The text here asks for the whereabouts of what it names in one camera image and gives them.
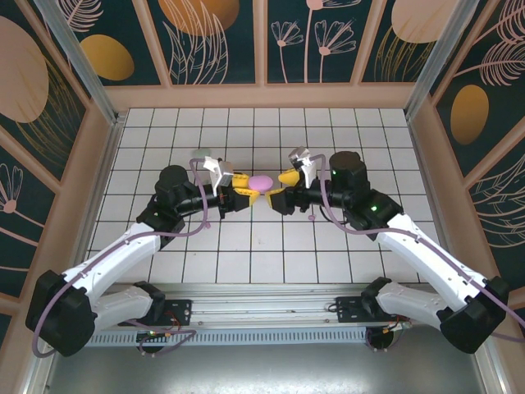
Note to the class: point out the pink earbuds charging case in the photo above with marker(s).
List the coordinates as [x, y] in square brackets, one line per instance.
[260, 183]

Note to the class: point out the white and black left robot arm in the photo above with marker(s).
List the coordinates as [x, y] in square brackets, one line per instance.
[123, 250]

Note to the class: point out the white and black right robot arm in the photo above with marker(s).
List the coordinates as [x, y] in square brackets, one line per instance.
[418, 254]

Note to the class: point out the mint green earbuds charging case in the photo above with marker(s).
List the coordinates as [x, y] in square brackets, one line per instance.
[201, 152]

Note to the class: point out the aluminium side rail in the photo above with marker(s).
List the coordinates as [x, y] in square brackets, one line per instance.
[427, 176]
[104, 176]

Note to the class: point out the aluminium frame post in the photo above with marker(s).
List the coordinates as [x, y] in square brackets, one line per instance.
[81, 61]
[444, 61]

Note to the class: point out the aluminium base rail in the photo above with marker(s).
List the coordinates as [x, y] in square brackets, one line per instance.
[262, 305]

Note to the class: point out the grey metal front panel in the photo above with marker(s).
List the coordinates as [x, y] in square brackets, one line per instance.
[262, 369]

